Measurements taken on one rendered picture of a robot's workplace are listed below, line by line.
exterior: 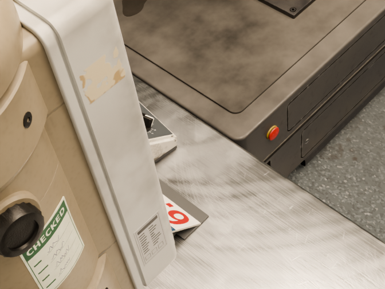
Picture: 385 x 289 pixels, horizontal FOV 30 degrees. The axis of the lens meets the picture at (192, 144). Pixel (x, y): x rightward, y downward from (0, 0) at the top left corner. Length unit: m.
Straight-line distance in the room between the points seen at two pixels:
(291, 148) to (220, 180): 0.77
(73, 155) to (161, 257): 0.12
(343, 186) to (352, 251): 0.97
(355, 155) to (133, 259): 1.55
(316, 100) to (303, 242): 0.82
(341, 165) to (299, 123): 0.27
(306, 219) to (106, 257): 0.56
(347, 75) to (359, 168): 0.27
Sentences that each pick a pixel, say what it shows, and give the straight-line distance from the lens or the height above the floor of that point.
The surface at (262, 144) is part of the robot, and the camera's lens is 1.56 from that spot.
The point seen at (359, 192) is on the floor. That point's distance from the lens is 1.84.
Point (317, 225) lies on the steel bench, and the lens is 0.90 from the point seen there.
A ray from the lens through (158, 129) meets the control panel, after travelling 0.96.
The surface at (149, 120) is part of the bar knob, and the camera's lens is 0.94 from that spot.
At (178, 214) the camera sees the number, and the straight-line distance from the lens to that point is 0.90.
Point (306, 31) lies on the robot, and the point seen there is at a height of 0.36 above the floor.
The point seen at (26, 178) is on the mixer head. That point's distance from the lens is 0.27.
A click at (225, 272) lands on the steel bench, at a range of 0.87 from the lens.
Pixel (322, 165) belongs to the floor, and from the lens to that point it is 1.88.
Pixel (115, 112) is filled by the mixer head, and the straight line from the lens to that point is 0.30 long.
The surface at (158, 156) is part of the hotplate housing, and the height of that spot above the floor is 0.77.
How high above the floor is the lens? 1.52
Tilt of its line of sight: 51 degrees down
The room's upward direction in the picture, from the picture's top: 10 degrees counter-clockwise
